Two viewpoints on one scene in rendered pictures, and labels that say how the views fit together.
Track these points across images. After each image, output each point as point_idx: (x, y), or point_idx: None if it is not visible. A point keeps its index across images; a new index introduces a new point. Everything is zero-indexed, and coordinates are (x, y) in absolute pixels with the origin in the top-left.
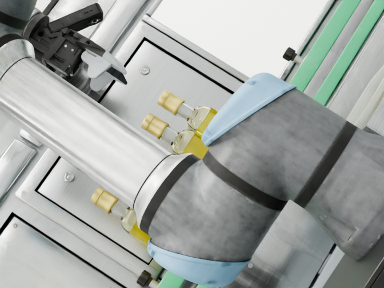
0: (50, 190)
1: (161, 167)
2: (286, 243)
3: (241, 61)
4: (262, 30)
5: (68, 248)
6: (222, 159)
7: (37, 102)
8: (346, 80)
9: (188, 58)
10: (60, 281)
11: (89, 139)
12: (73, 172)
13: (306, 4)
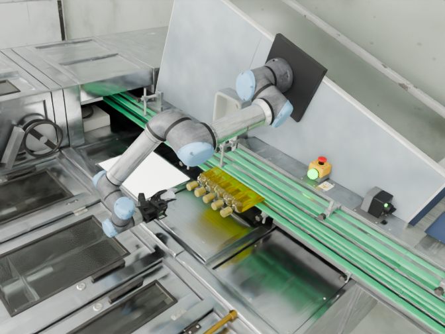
0: (207, 248)
1: (257, 103)
2: (264, 151)
3: (174, 182)
4: (163, 174)
5: (234, 252)
6: (261, 86)
7: (225, 120)
8: None
9: None
10: (248, 260)
11: (242, 113)
12: (201, 239)
13: (159, 162)
